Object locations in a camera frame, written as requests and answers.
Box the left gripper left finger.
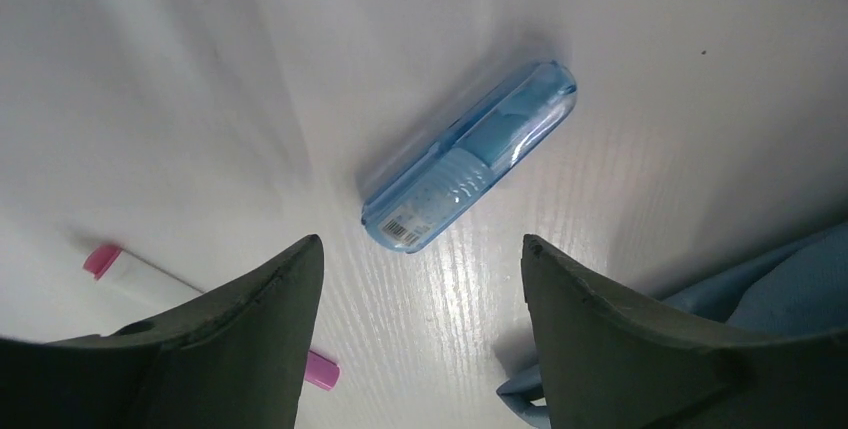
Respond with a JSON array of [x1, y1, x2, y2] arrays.
[[1, 235, 324, 428]]

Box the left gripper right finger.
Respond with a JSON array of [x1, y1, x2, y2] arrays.
[[521, 234, 847, 428]]

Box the blue student backpack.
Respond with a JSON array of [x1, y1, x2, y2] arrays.
[[497, 225, 847, 428]]

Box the blue highlighter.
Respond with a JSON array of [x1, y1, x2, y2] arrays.
[[361, 60, 577, 254]]

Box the small pink eraser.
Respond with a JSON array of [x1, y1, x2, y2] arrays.
[[82, 243, 342, 393]]

